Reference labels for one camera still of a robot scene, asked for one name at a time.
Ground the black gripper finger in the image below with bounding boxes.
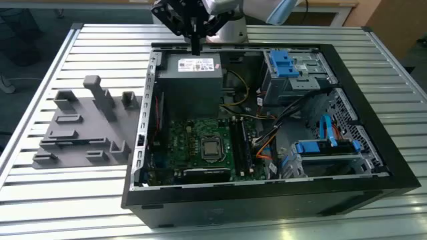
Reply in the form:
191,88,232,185
150,0,198,56
196,11,232,56

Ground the black RAM slot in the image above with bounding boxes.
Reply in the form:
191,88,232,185
230,117,247,176

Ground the grey power supply unit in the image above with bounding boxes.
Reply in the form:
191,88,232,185
156,52,224,118

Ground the silver drive cage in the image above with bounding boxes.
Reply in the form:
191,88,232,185
262,49,339,106

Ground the wooden desk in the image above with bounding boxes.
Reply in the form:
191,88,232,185
128,0,360,27

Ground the green motherboard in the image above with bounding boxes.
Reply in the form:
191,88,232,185
146,117,268,186

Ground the dark office chair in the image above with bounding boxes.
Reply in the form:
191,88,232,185
0,7,47,67

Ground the silver CPU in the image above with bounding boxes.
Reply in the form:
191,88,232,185
202,141,222,156

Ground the metal socket cover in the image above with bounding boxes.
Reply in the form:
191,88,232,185
198,134,227,164

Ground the grey parts rack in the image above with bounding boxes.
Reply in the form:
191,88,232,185
31,74,143,171

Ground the brown wooden cabinet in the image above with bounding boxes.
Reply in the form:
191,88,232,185
343,0,427,60

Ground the hard disk in blue carrier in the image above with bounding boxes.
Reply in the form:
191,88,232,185
292,139,362,157

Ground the black graphics card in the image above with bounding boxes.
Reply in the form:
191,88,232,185
182,166,232,184

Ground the silver disk bay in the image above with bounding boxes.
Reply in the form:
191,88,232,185
276,139,382,180

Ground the black PC case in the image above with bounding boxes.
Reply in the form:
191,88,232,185
120,41,422,229

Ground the yellow wire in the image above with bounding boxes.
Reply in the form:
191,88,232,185
219,69,251,108

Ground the blue drive bracket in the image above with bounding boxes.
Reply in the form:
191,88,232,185
268,49,300,79

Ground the black cable bundle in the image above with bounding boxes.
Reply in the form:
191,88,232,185
255,88,335,147

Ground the orange wire bundle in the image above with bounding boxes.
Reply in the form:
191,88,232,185
255,141,279,160

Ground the blue flat cable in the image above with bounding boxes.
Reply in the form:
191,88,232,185
319,114,339,147

